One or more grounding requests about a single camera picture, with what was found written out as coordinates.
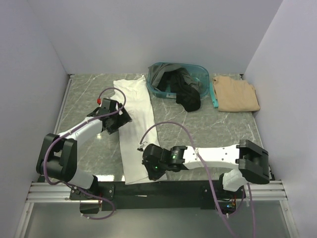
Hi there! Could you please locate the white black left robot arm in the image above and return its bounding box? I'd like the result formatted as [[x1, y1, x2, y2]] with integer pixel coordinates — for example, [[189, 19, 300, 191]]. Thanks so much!
[[36, 98, 132, 199]]

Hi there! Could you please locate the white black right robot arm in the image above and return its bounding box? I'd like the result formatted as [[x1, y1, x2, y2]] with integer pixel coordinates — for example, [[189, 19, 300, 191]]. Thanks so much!
[[138, 139, 270, 198]]

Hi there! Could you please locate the grey t shirt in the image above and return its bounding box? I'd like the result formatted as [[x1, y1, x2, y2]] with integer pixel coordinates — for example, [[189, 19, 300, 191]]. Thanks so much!
[[149, 62, 201, 93]]

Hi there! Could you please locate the folded tan t shirt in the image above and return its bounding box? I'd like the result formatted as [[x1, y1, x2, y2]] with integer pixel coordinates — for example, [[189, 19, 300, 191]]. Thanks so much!
[[212, 76, 260, 112]]

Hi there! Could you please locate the teal plastic basket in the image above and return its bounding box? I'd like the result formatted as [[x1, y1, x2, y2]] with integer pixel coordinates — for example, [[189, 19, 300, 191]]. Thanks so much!
[[147, 62, 210, 99]]

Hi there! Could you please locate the black base crossbar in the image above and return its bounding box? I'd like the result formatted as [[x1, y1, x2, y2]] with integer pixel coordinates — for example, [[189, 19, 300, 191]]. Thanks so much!
[[69, 180, 246, 210]]

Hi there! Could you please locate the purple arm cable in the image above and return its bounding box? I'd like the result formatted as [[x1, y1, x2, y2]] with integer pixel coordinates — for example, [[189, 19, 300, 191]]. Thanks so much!
[[43, 87, 128, 220], [138, 121, 256, 238]]

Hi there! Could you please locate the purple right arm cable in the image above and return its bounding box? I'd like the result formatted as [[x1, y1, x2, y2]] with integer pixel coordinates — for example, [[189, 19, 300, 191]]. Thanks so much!
[[138, 121, 256, 238]]

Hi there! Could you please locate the black t shirt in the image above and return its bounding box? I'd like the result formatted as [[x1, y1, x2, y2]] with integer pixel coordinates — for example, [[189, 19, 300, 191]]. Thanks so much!
[[163, 71, 201, 112]]

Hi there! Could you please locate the white t shirt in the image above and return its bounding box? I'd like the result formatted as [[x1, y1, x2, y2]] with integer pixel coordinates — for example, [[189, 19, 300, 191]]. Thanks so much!
[[111, 76, 155, 184]]

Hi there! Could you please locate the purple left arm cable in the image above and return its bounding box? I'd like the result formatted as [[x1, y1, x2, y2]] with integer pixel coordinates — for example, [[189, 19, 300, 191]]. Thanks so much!
[[43, 87, 128, 220]]

